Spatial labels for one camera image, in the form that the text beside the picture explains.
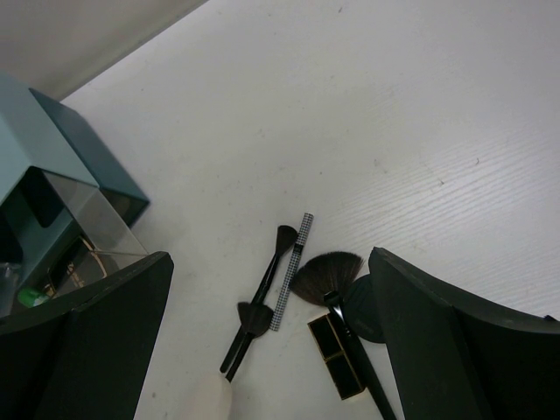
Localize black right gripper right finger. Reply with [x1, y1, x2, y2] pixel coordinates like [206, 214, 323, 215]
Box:
[368, 248, 559, 419]

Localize black round compact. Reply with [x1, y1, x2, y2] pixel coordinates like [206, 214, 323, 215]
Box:
[343, 275, 386, 344]

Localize small black angled brush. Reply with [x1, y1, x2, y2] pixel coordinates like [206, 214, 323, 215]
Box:
[220, 225, 298, 374]

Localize black gold lipstick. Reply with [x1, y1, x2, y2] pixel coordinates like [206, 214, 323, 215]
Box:
[308, 314, 365, 400]

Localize clear acrylic drawer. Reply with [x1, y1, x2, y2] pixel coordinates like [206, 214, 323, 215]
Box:
[1, 167, 147, 317]

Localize small black fan brush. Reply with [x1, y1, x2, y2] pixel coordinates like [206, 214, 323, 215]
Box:
[220, 302, 274, 382]

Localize light blue drawer box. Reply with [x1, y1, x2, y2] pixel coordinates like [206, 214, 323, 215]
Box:
[0, 72, 151, 307]

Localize black gold square compact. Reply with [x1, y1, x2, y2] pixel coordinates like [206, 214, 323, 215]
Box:
[41, 236, 108, 298]

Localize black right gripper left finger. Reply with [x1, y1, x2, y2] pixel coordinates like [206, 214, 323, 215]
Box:
[1, 252, 174, 419]

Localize white round powder puff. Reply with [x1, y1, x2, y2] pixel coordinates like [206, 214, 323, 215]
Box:
[175, 374, 233, 420]

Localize long black fan brush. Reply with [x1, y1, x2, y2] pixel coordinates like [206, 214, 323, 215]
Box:
[290, 251, 396, 419]

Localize checkered makeup pencil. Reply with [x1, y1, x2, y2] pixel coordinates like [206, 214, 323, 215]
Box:
[269, 213, 314, 332]

